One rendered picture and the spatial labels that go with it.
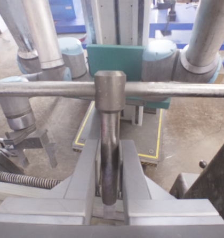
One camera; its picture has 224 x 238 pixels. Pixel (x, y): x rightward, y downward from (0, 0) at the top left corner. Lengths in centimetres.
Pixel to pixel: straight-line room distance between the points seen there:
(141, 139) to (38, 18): 105
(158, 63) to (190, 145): 115
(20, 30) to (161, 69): 65
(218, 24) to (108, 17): 60
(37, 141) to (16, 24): 50
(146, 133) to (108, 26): 83
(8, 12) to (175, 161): 156
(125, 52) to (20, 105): 62
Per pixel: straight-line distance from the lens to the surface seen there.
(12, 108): 63
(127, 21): 102
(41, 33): 68
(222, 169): 34
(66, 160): 175
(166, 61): 83
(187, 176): 76
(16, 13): 88
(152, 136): 140
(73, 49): 94
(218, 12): 57
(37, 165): 183
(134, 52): 99
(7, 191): 78
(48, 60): 68
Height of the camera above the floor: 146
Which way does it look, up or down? 49 degrees down
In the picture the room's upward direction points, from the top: 7 degrees counter-clockwise
